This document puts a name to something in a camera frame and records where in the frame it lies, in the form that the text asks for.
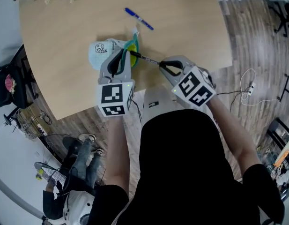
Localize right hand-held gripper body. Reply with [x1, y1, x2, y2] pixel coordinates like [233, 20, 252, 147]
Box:
[171, 61, 216, 108]

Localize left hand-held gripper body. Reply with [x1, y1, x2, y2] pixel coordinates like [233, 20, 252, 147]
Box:
[96, 75, 136, 118]

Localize white grid pencil pouch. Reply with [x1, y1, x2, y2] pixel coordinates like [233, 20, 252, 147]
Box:
[88, 27, 141, 71]

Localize black pen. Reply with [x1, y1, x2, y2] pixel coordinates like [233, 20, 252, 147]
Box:
[130, 51, 162, 65]

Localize blue pen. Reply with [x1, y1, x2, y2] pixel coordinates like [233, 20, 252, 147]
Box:
[124, 7, 155, 31]

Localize person's right forearm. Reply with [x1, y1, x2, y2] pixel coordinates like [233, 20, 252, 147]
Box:
[206, 97, 261, 174]

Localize person's left forearm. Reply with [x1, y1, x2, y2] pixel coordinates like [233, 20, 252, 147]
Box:
[106, 115, 131, 192]

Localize person's light grey trousers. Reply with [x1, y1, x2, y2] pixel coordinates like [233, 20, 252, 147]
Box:
[141, 85, 191, 128]

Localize person's black shirt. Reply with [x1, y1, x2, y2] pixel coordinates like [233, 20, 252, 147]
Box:
[87, 109, 286, 225]

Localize black metal stand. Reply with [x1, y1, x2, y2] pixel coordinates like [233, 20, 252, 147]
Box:
[276, 73, 289, 103]

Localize black office chair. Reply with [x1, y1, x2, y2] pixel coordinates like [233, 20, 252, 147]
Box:
[0, 44, 39, 126]

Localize black metal rack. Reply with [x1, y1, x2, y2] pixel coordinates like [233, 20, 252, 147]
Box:
[266, 118, 289, 157]

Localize pink fabric flower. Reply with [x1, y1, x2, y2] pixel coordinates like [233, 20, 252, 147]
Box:
[4, 74, 17, 95]

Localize white keyboard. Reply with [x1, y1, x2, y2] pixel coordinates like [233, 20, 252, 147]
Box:
[34, 161, 67, 185]

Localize black swivel chair base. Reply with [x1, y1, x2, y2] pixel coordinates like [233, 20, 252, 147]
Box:
[267, 0, 289, 38]

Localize white desk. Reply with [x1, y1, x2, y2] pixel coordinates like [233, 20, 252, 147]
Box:
[0, 122, 65, 225]

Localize white rounded machine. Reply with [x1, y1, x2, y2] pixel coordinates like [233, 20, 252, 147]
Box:
[62, 190, 96, 225]

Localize black cable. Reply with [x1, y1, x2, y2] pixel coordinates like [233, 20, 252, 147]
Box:
[215, 87, 252, 113]

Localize white cable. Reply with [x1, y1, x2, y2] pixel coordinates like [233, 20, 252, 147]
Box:
[239, 67, 280, 107]

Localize wire basket with cables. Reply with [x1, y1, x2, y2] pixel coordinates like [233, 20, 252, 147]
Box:
[15, 108, 52, 141]

